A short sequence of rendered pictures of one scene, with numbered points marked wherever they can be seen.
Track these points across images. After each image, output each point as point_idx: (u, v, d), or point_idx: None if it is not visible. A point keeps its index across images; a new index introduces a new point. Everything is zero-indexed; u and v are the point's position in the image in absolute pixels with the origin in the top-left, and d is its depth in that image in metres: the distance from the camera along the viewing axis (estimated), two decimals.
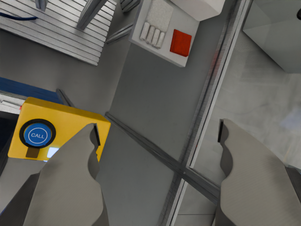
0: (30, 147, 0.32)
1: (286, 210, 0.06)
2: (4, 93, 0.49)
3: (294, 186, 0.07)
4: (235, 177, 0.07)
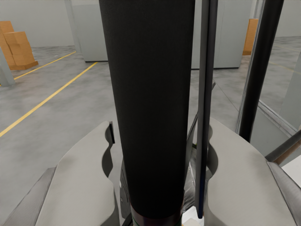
0: None
1: (270, 203, 0.06)
2: None
3: (276, 180, 0.07)
4: (221, 175, 0.07)
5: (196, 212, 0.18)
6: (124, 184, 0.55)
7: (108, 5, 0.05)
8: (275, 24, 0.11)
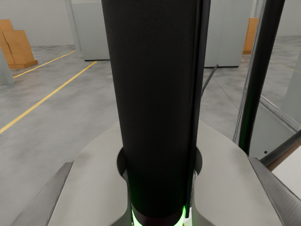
0: None
1: (253, 198, 0.06)
2: None
3: (257, 175, 0.07)
4: (206, 174, 0.07)
5: None
6: (123, 175, 0.53)
7: (111, 3, 0.05)
8: (276, 23, 0.11)
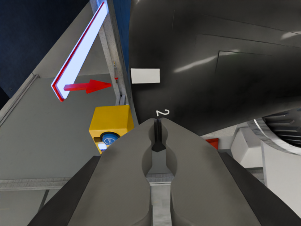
0: (100, 138, 0.47)
1: (227, 193, 0.07)
2: (121, 56, 0.59)
3: (228, 169, 0.08)
4: (182, 175, 0.07)
5: None
6: None
7: None
8: None
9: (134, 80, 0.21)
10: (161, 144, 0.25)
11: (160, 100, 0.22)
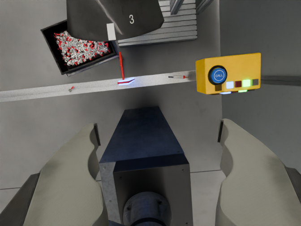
0: (216, 84, 0.51)
1: (286, 210, 0.06)
2: None
3: (294, 186, 0.07)
4: (235, 177, 0.07)
5: None
6: None
7: None
8: None
9: None
10: None
11: None
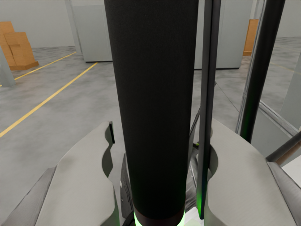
0: None
1: (270, 203, 0.06)
2: None
3: (276, 180, 0.07)
4: (221, 175, 0.07)
5: (197, 213, 0.18)
6: (190, 130, 0.41)
7: (115, 14, 0.06)
8: (276, 28, 0.11)
9: None
10: None
11: None
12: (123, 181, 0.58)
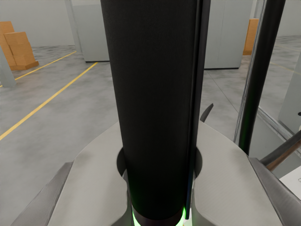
0: None
1: (253, 198, 0.06)
2: None
3: (257, 175, 0.07)
4: (206, 174, 0.07)
5: None
6: None
7: (111, 10, 0.05)
8: (276, 26, 0.11)
9: None
10: None
11: None
12: None
